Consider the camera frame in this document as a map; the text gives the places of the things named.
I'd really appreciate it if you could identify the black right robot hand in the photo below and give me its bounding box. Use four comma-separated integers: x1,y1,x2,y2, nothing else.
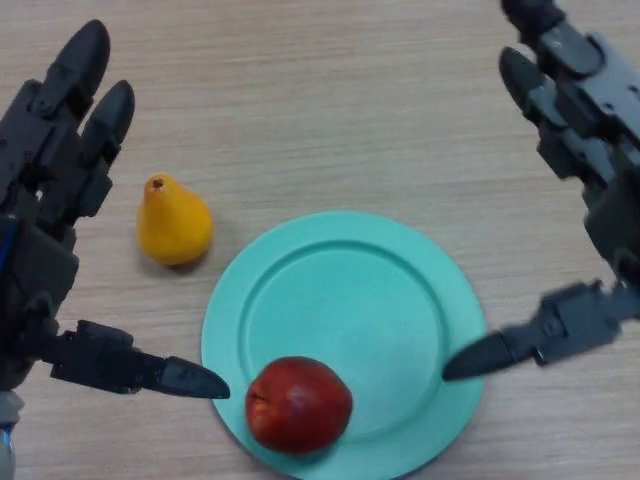
442,0,640,382

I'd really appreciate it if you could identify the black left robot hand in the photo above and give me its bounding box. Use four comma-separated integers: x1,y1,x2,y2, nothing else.
0,19,232,401

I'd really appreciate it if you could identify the red apple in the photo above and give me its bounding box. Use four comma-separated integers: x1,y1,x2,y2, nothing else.
244,356,354,456

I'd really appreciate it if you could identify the green round plate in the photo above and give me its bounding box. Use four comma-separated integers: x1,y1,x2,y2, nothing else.
201,210,489,480

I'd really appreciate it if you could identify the yellow pear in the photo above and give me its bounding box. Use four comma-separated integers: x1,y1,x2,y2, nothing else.
136,173,215,267

